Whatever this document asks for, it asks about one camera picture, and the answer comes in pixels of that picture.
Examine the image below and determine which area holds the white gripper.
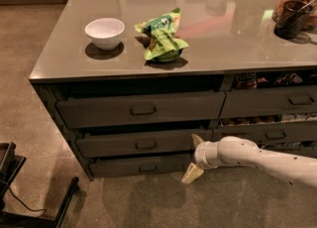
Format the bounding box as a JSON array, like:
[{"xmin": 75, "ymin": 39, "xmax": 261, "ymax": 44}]
[{"xmin": 181, "ymin": 134, "xmax": 220, "ymax": 184}]

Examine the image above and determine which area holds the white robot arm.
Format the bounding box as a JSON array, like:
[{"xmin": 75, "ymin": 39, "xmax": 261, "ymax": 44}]
[{"xmin": 182, "ymin": 134, "xmax": 317, "ymax": 187}]

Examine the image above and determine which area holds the green crumpled snack bag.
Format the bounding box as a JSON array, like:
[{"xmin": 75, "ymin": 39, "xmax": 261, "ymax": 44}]
[{"xmin": 135, "ymin": 8, "xmax": 189, "ymax": 62}]

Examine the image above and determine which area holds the white ceramic bowl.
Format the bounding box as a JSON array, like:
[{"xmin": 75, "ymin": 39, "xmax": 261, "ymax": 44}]
[{"xmin": 85, "ymin": 18, "xmax": 125, "ymax": 51}]

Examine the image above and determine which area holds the black mesh cup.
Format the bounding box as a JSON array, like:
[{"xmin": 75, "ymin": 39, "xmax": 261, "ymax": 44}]
[{"xmin": 274, "ymin": 1, "xmax": 313, "ymax": 40}]

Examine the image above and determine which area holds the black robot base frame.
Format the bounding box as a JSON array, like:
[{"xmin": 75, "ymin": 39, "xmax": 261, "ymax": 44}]
[{"xmin": 0, "ymin": 142, "xmax": 79, "ymax": 228}]

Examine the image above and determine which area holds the black cable on floor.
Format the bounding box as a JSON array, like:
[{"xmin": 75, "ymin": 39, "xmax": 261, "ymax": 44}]
[{"xmin": 6, "ymin": 185, "xmax": 48, "ymax": 218}]

